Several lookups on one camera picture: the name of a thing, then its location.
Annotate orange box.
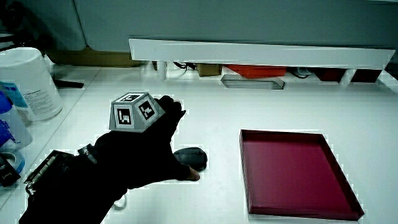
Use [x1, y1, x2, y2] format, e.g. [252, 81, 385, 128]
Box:
[224, 64, 287, 79]

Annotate white bottle with blue label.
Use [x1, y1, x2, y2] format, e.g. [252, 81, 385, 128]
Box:
[0, 90, 34, 152]

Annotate black forearm electronics module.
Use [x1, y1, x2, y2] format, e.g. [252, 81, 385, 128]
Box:
[24, 149, 76, 195]

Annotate dark red shallow tray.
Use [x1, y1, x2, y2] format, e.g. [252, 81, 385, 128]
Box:
[239, 129, 365, 222]

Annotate clear acrylic holder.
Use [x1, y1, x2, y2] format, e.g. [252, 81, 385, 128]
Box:
[220, 73, 285, 91]

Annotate white plastic tub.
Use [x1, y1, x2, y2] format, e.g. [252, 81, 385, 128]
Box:
[0, 47, 64, 123]

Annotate black cable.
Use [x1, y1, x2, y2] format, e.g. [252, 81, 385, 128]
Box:
[172, 61, 197, 71]

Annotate dark red box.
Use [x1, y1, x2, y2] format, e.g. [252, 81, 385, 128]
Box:
[312, 67, 347, 83]
[350, 68, 382, 84]

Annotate person's right hand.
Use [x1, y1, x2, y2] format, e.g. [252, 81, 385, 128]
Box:
[94, 91, 201, 190]

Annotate white desk shelf riser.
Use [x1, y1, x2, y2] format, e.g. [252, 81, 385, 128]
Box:
[128, 37, 396, 86]

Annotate brown cardboard box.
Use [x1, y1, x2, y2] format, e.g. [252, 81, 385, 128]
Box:
[195, 63, 223, 78]

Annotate large flat cardboard box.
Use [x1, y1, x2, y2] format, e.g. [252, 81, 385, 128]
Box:
[46, 47, 147, 68]

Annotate person's right forearm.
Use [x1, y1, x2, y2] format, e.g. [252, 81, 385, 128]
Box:
[18, 144, 129, 224]

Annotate small black box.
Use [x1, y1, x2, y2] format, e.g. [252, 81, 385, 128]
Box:
[0, 154, 22, 188]

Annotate blue tape roll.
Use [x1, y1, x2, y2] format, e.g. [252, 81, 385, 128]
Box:
[0, 149, 26, 175]

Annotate black computer mouse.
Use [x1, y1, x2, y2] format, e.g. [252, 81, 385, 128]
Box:
[173, 146, 208, 172]

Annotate white desk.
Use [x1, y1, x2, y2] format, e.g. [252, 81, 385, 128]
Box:
[0, 60, 398, 224]

